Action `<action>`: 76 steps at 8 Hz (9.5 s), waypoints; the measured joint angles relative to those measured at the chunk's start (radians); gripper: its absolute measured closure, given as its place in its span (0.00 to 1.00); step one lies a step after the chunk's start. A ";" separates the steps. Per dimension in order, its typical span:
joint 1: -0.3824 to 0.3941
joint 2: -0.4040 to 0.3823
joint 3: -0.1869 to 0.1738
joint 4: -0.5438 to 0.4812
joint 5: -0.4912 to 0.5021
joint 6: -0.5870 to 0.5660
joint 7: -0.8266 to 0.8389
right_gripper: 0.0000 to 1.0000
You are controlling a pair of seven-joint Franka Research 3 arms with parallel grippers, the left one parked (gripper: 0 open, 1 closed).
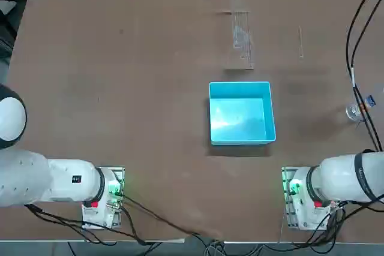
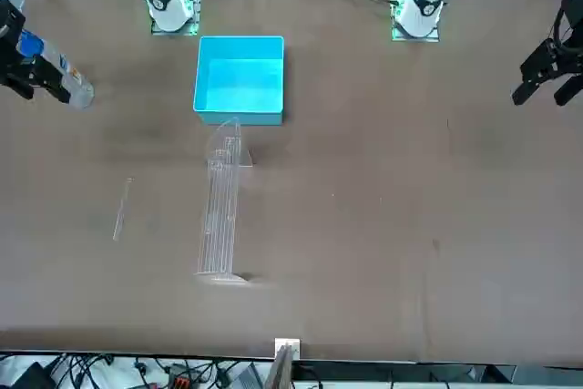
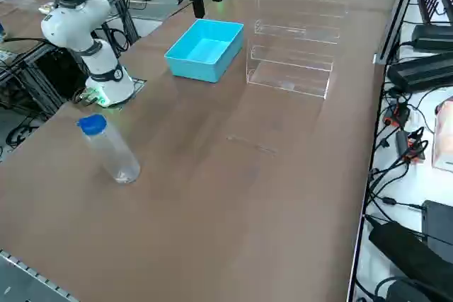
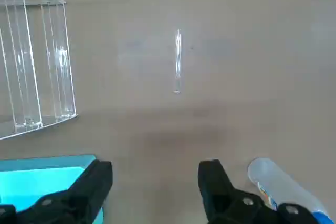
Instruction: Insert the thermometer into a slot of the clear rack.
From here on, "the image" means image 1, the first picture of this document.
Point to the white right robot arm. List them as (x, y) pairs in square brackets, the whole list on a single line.
[(339, 178)]

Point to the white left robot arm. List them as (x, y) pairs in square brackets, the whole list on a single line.
[(60, 181)]

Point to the clear acrylic rack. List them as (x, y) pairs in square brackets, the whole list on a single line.
[(241, 37)]

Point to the blue plastic bin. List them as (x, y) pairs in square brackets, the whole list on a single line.
[(240, 112)]

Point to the clear bottle with blue cap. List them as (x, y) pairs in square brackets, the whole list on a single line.
[(354, 111)]

